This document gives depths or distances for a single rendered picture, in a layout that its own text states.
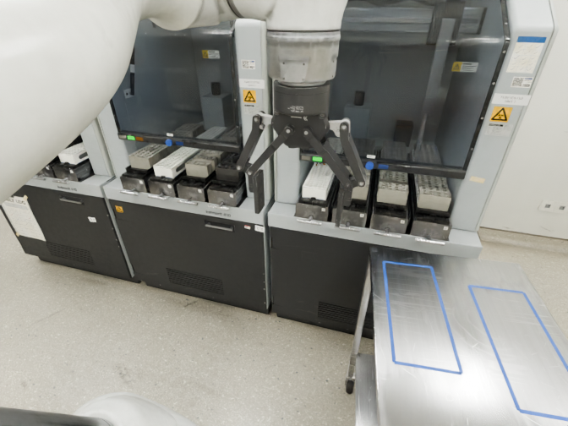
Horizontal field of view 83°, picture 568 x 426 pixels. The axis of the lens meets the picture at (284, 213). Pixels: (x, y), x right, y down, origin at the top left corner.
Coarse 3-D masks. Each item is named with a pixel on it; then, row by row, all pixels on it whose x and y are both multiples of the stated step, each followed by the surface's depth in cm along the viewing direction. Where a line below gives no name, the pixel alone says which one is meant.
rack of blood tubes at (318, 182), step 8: (312, 168) 146; (320, 168) 146; (328, 168) 147; (312, 176) 139; (320, 176) 140; (328, 176) 141; (304, 184) 133; (312, 184) 133; (320, 184) 134; (328, 184) 133; (304, 192) 132; (312, 192) 131; (320, 192) 130; (328, 192) 137
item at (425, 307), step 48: (384, 288) 90; (432, 288) 90; (480, 288) 90; (528, 288) 90; (384, 336) 77; (432, 336) 77; (480, 336) 77; (528, 336) 77; (384, 384) 67; (432, 384) 67; (480, 384) 67; (528, 384) 67
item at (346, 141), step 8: (344, 128) 43; (344, 136) 44; (344, 144) 44; (352, 144) 45; (352, 152) 44; (352, 160) 45; (360, 160) 47; (352, 168) 46; (360, 168) 46; (360, 176) 46; (360, 184) 46
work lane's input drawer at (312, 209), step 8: (336, 184) 149; (304, 200) 131; (312, 200) 131; (320, 200) 131; (328, 200) 134; (296, 208) 133; (304, 208) 132; (312, 208) 131; (320, 208) 130; (328, 208) 129; (296, 216) 136; (304, 216) 134; (312, 216) 133; (320, 216) 132; (312, 224) 130; (320, 224) 129
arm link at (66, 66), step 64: (0, 0) 11; (64, 0) 13; (128, 0) 22; (192, 0) 36; (0, 64) 10; (64, 64) 12; (128, 64) 19; (0, 128) 10; (64, 128) 13; (0, 192) 11
